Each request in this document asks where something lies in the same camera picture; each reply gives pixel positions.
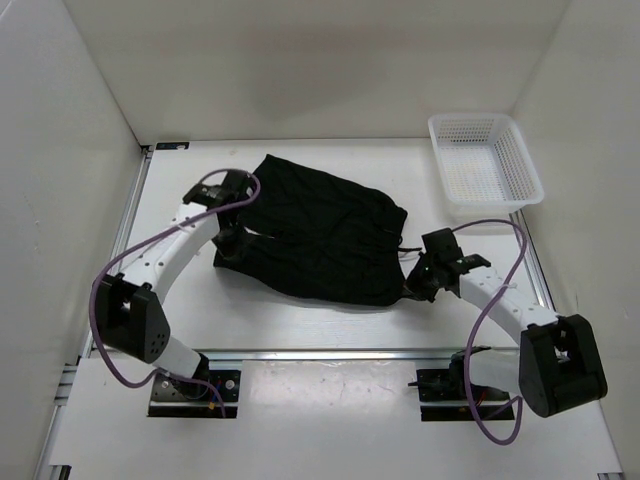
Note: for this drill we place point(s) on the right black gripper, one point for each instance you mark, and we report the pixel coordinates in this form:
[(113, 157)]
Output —
[(413, 285)]

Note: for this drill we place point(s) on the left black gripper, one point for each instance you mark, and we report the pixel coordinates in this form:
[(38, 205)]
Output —
[(239, 236)]

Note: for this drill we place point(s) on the black shorts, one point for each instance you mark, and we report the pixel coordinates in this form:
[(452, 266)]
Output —
[(313, 235)]

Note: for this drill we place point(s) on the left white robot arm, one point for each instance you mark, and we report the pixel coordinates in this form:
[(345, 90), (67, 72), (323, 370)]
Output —
[(126, 300)]

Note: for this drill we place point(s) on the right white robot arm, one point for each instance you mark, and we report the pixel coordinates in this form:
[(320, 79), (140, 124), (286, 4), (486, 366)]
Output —
[(557, 366)]

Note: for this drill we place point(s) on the white perforated plastic basket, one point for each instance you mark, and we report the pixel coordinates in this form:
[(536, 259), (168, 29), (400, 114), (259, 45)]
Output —
[(484, 165)]

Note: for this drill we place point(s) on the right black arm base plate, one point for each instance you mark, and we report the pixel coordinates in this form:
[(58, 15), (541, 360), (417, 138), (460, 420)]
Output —
[(440, 400)]

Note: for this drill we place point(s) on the aluminium table frame rail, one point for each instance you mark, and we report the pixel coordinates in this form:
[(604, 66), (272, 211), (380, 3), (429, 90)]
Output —
[(324, 390)]

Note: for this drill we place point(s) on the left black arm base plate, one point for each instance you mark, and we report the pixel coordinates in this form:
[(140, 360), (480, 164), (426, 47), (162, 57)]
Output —
[(174, 399)]

